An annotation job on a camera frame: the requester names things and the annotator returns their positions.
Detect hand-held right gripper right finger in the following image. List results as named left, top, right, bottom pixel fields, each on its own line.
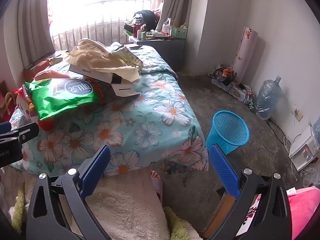
left=208, top=143, right=292, bottom=240

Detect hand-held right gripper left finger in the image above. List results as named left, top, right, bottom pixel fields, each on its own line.
left=26, top=145, right=112, bottom=240

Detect blue plastic wastebasket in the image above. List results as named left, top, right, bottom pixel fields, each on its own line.
left=205, top=110, right=250, bottom=155

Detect red white snack packet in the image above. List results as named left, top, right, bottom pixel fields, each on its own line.
left=16, top=86, right=33, bottom=117

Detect brown wooden board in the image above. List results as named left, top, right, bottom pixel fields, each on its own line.
left=202, top=185, right=237, bottom=239

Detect green snack bag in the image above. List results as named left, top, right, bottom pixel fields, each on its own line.
left=25, top=77, right=102, bottom=120

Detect pink slipper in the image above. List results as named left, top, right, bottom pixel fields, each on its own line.
left=150, top=174, right=164, bottom=203

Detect orange wooden cabinet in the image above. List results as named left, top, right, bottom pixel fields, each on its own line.
left=23, top=51, right=63, bottom=80

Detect floral blanket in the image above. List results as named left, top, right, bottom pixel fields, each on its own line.
left=10, top=42, right=209, bottom=178

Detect clear blue water jug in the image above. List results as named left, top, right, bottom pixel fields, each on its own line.
left=255, top=76, right=282, bottom=120

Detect white appliance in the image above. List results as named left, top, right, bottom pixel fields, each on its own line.
left=288, top=126, right=320, bottom=172

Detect white cardboard box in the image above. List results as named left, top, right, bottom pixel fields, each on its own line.
left=69, top=64, right=141, bottom=98

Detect bag of orange snacks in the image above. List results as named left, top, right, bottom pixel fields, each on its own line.
left=212, top=66, right=237, bottom=87

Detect beige crumpled paper bag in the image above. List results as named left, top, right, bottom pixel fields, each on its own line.
left=64, top=39, right=140, bottom=83

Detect striped yellow snack pack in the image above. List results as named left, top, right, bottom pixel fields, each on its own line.
left=110, top=45, right=144, bottom=75

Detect metal window railing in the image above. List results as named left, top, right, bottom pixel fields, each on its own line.
left=51, top=0, right=160, bottom=51

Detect grey nightstand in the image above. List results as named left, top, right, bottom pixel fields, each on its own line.
left=128, top=35, right=187, bottom=72

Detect green plastic basket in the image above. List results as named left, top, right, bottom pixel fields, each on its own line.
left=170, top=26, right=188, bottom=39

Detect black backpack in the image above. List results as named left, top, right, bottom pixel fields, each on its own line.
left=132, top=10, right=159, bottom=30

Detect red bag yellow handles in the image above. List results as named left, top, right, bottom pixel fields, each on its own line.
left=0, top=91, right=16, bottom=120

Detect white rolled wall poster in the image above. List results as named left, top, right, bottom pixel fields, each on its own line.
left=232, top=27, right=259, bottom=85

